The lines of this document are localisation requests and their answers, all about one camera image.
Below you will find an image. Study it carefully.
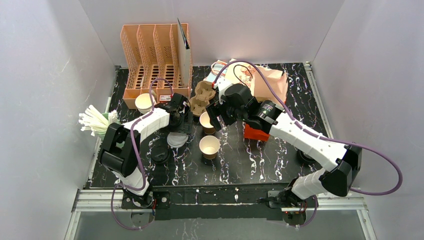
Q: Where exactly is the light blue paper bag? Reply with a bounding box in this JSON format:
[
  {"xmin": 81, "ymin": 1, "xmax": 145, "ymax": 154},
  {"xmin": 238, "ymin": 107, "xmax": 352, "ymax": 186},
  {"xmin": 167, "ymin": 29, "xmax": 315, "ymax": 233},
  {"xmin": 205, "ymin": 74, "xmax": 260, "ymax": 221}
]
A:
[{"xmin": 203, "ymin": 60, "xmax": 227, "ymax": 83}]

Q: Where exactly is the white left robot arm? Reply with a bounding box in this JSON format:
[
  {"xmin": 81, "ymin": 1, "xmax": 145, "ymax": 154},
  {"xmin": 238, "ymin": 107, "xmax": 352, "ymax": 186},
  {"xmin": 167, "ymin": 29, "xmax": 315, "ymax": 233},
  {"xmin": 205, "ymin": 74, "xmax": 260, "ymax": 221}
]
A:
[{"xmin": 97, "ymin": 93, "xmax": 193, "ymax": 196}]

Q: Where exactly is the kraft paper cup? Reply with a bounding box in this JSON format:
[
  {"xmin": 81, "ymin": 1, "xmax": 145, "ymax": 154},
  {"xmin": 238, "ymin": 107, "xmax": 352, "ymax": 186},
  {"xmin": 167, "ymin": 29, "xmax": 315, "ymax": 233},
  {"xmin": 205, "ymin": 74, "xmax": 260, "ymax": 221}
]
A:
[
  {"xmin": 199, "ymin": 111, "xmax": 216, "ymax": 135},
  {"xmin": 199, "ymin": 135, "xmax": 221, "ymax": 160}
]

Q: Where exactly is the black cup lid left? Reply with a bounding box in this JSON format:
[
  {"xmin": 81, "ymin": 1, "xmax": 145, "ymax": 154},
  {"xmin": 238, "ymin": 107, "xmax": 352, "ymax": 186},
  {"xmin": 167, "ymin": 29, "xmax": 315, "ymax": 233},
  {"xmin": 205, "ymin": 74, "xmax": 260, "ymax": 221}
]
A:
[{"xmin": 150, "ymin": 145, "xmax": 172, "ymax": 164}]

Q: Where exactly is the brown pulp cup carrier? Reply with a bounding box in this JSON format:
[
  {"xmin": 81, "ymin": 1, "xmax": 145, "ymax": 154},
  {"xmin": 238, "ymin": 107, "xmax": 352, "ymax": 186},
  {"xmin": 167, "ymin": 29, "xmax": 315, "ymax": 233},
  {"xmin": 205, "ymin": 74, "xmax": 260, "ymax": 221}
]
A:
[{"xmin": 189, "ymin": 80, "xmax": 216, "ymax": 117}]

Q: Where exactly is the orange plastic file organizer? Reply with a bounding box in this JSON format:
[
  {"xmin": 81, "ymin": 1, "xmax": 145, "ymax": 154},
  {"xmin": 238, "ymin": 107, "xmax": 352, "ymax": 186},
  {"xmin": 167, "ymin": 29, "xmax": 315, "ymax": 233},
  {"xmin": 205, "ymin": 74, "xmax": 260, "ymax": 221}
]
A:
[{"xmin": 120, "ymin": 23, "xmax": 193, "ymax": 109}]

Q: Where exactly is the white wrapped straws bundle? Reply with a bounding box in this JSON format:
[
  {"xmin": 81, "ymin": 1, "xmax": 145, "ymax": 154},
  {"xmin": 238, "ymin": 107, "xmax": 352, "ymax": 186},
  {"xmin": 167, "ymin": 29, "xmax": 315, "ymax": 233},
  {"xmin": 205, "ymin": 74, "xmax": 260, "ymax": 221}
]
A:
[{"xmin": 78, "ymin": 105, "xmax": 112, "ymax": 140}]

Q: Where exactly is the black cup lid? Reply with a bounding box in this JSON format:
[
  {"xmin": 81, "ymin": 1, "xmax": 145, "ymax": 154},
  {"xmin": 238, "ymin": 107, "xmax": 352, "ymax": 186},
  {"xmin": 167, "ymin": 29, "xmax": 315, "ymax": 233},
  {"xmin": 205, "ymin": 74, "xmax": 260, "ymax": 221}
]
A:
[
  {"xmin": 297, "ymin": 149, "xmax": 315, "ymax": 164},
  {"xmin": 150, "ymin": 145, "xmax": 172, "ymax": 164}
]

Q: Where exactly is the orange paper bag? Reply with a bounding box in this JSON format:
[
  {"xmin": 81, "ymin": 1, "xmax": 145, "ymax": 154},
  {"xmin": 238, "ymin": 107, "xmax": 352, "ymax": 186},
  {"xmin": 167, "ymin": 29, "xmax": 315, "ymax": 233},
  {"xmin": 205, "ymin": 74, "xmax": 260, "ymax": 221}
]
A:
[{"xmin": 243, "ymin": 66, "xmax": 289, "ymax": 143}]

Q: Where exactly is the white cup lid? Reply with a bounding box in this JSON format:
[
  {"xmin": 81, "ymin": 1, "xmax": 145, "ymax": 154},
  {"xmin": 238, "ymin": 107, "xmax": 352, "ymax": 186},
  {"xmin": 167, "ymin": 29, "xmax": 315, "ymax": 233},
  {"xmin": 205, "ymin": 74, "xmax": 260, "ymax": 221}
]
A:
[{"xmin": 167, "ymin": 132, "xmax": 189, "ymax": 149}]

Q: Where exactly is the grey folder in organizer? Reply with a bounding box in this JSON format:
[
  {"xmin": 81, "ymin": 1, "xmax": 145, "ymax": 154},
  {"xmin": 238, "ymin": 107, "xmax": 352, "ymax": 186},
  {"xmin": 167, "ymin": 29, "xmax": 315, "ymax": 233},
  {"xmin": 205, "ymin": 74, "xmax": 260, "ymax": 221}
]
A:
[{"xmin": 177, "ymin": 18, "xmax": 192, "ymax": 87}]

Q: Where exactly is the green straw holder cup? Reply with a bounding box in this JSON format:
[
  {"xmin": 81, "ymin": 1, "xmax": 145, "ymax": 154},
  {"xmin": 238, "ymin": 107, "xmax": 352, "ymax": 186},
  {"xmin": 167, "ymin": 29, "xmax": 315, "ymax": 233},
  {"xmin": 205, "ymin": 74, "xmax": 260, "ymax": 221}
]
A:
[{"xmin": 102, "ymin": 110, "xmax": 120, "ymax": 124}]

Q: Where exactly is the black cup lid right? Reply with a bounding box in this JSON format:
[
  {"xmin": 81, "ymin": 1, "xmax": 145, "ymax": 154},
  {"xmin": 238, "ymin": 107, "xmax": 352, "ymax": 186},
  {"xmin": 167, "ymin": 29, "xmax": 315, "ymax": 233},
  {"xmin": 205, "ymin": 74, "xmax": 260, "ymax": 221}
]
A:
[{"xmin": 297, "ymin": 149, "xmax": 315, "ymax": 164}]

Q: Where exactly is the aluminium rail frame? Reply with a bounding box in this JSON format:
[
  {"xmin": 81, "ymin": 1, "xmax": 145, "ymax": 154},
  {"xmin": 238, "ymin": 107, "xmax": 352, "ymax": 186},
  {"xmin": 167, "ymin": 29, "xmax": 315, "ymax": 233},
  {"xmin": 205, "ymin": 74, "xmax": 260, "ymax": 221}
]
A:
[{"xmin": 65, "ymin": 184, "xmax": 377, "ymax": 240}]

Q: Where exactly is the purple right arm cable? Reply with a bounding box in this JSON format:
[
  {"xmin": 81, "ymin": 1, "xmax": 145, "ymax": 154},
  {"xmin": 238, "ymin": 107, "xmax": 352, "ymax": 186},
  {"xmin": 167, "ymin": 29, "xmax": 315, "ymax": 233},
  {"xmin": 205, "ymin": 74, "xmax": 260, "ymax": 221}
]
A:
[{"xmin": 213, "ymin": 59, "xmax": 404, "ymax": 229}]

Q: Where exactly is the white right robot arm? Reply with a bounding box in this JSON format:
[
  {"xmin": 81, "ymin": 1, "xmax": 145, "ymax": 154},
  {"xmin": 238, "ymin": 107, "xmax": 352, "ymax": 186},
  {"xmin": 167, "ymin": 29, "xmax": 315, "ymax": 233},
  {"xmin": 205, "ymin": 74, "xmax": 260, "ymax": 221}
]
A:
[{"xmin": 206, "ymin": 77, "xmax": 362, "ymax": 201}]

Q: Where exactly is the red white small box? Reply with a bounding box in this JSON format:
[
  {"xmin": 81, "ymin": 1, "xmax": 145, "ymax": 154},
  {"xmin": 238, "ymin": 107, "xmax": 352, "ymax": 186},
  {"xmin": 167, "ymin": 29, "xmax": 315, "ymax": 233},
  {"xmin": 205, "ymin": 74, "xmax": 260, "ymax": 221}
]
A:
[{"xmin": 159, "ymin": 94, "xmax": 172, "ymax": 102}]

